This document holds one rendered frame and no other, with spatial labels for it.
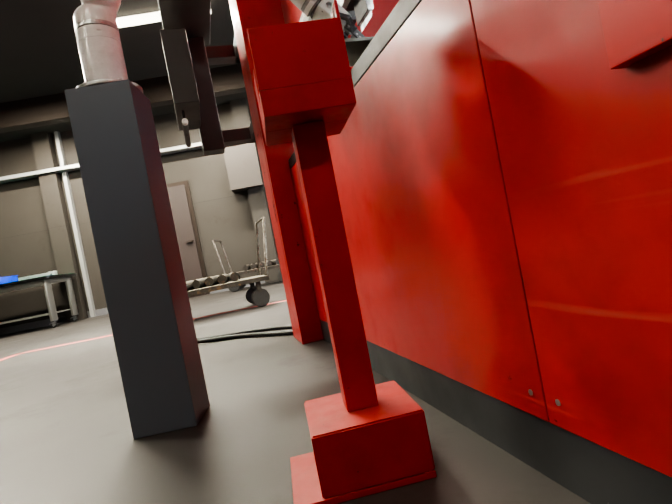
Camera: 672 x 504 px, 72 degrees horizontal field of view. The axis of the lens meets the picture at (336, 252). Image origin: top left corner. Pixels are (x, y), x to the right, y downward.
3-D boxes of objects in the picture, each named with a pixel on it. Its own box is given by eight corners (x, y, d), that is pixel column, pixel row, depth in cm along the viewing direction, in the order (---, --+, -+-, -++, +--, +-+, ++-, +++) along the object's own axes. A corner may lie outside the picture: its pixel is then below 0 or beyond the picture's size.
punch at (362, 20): (358, 32, 148) (353, 3, 148) (364, 32, 148) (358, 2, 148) (369, 16, 138) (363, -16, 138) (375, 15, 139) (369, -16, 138)
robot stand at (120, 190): (133, 439, 131) (63, 89, 130) (154, 417, 149) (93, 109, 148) (197, 426, 132) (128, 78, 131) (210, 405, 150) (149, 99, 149)
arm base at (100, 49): (60, 89, 129) (47, 23, 129) (92, 110, 148) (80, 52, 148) (129, 77, 130) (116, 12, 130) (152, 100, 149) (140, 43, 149)
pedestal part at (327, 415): (291, 462, 97) (280, 406, 97) (405, 434, 100) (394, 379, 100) (295, 515, 77) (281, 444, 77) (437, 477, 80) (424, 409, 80)
